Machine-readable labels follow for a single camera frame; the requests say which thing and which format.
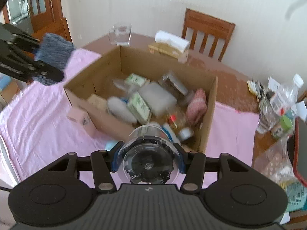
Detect large clear jar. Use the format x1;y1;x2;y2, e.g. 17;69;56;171
112;78;135;94

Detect glass mug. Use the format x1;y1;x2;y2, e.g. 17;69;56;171
108;23;132;46

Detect brown cardboard box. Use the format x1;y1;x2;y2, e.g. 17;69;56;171
64;47;218;152

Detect green white small box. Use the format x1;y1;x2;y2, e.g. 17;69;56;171
125;73;149;87

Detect small beige tag box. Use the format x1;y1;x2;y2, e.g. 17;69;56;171
87;94;107;112

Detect pink carton box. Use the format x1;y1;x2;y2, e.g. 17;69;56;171
67;107;97;138

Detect gold tissue box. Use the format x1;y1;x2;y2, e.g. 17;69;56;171
148;30;190;63

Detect jar of golden capsules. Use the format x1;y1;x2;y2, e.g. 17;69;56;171
166;106;194;142

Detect clear jar dark contents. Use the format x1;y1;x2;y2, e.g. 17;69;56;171
118;123;180;184

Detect white blue round ball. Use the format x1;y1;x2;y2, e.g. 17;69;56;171
105;140;124;151

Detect pink knitted sock roll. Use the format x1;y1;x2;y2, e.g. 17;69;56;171
185;88;207;126

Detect pink table cloth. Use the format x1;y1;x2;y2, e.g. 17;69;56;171
1;49;259;187

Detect clear water bottle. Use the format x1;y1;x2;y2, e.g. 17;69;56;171
257;74;304;135

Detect green cap small bottle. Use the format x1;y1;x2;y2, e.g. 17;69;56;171
271;115;295;140

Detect blue knitted sock roll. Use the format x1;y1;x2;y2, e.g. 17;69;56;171
32;33;75;86

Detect white sock blue band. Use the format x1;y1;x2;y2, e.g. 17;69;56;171
107;97;137;124

